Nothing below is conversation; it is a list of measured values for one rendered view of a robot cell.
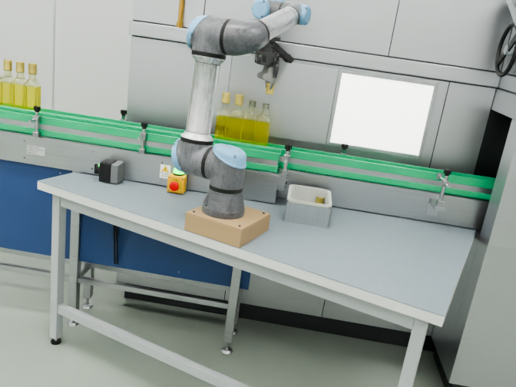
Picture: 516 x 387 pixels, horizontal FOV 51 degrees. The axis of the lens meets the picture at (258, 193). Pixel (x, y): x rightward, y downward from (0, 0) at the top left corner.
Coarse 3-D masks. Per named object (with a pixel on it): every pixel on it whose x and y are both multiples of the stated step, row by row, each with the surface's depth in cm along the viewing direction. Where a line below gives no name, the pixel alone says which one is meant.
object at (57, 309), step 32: (64, 224) 223; (128, 224) 203; (64, 256) 227; (224, 256) 186; (320, 288) 172; (96, 320) 224; (416, 320) 159; (160, 352) 209; (416, 352) 161; (224, 384) 198
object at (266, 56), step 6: (270, 42) 223; (264, 48) 220; (270, 48) 221; (258, 54) 222; (264, 54) 219; (270, 54) 220; (276, 54) 221; (258, 60) 221; (264, 60) 220; (270, 60) 221
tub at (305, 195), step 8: (296, 184) 226; (288, 192) 214; (296, 192) 225; (304, 192) 225; (312, 192) 225; (320, 192) 225; (328, 192) 222; (296, 200) 205; (304, 200) 226; (312, 200) 226; (328, 200) 213
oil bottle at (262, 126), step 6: (258, 120) 228; (264, 120) 228; (270, 120) 232; (258, 126) 229; (264, 126) 229; (258, 132) 230; (264, 132) 229; (258, 138) 231; (264, 138) 230; (258, 144) 231; (264, 144) 231
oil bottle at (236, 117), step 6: (234, 114) 229; (240, 114) 229; (234, 120) 229; (240, 120) 229; (234, 126) 230; (240, 126) 230; (228, 132) 231; (234, 132) 231; (240, 132) 231; (228, 138) 232; (234, 138) 232; (240, 138) 234
